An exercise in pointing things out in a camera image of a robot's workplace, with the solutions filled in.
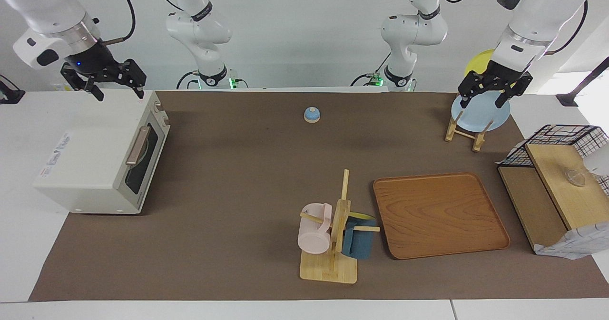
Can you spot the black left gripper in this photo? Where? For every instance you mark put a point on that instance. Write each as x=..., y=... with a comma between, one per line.
x=502, y=75

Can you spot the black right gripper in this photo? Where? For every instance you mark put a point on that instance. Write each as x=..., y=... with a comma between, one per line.
x=95, y=61

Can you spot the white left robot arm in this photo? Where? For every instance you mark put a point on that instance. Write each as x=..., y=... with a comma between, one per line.
x=533, y=20

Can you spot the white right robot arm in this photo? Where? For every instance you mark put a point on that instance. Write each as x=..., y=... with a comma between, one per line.
x=43, y=6

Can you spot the white toaster oven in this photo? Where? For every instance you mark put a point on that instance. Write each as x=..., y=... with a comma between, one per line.
x=90, y=153

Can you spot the light blue plate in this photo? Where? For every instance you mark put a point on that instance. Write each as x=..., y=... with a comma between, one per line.
x=480, y=116

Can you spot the yellow plate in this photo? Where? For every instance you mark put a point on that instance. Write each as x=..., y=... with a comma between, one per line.
x=478, y=63

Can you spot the wooden plate rack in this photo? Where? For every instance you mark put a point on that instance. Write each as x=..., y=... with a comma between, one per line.
x=456, y=130

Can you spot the black stand foot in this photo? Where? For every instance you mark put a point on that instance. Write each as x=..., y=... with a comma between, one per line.
x=578, y=89

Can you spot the dark wooden board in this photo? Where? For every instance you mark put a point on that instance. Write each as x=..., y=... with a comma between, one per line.
x=533, y=201

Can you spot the clear glass cup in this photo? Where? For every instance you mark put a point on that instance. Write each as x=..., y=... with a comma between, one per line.
x=575, y=177

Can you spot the white round object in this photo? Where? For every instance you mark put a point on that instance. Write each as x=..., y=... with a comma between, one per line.
x=600, y=160

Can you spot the light wooden board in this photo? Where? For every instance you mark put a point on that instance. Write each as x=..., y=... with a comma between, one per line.
x=566, y=196

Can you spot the brown wooden tray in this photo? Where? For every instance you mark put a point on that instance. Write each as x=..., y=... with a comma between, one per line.
x=440, y=215

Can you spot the brown table mat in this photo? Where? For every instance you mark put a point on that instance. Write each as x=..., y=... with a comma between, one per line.
x=238, y=177

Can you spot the white grid cloth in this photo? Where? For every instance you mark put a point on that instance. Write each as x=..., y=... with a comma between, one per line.
x=575, y=246

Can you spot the blue call bell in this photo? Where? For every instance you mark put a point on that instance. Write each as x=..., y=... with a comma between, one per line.
x=311, y=114

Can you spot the dark blue mug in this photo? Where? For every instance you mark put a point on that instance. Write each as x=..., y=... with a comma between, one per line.
x=359, y=241

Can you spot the wooden mug stand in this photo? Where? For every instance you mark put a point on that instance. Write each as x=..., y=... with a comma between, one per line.
x=338, y=225

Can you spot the pink mug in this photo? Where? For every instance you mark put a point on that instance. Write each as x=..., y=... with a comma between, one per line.
x=314, y=234

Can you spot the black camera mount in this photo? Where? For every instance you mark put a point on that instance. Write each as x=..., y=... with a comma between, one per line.
x=9, y=93

